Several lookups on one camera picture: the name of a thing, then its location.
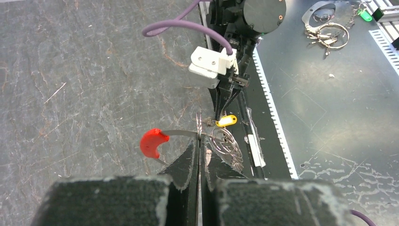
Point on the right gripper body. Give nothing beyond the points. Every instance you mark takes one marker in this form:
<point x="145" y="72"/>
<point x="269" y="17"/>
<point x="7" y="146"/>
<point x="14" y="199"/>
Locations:
<point x="237" y="75"/>

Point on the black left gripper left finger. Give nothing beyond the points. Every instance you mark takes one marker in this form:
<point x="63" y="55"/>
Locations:
<point x="165" y="199"/>

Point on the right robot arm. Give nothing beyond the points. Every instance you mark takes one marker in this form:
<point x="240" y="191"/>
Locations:
<point x="241" y="23"/>

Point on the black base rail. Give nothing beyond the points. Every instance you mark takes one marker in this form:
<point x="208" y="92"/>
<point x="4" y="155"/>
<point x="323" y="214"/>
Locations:
<point x="254" y="129"/>

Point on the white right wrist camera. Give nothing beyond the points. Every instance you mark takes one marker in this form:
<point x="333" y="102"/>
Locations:
<point x="208" y="64"/>

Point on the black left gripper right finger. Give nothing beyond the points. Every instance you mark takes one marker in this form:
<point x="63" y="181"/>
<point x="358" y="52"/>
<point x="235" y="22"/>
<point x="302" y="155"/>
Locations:
<point x="239" y="201"/>

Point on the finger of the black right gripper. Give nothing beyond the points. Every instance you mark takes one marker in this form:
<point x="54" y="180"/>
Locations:
<point x="226" y="94"/>
<point x="214" y="97"/>

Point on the silver keyring bundle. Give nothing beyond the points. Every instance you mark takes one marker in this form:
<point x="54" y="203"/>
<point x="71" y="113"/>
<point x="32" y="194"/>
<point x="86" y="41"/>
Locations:
<point x="225" y="144"/>

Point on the green key tag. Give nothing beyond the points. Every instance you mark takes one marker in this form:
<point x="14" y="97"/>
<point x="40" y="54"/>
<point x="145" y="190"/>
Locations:
<point x="364" y="15"/>

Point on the spare keyring pile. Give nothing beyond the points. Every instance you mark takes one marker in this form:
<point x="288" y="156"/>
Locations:
<point x="327" y="23"/>

